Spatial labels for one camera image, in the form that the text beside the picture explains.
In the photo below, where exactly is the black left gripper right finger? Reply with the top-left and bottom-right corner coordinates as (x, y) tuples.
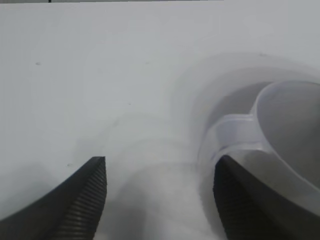
(212, 154), (320, 240)

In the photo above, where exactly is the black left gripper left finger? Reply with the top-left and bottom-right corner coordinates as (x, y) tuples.
(0, 156), (108, 240)

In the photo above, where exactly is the clear plastic measuring cup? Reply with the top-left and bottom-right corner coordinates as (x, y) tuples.
(197, 79), (320, 201)

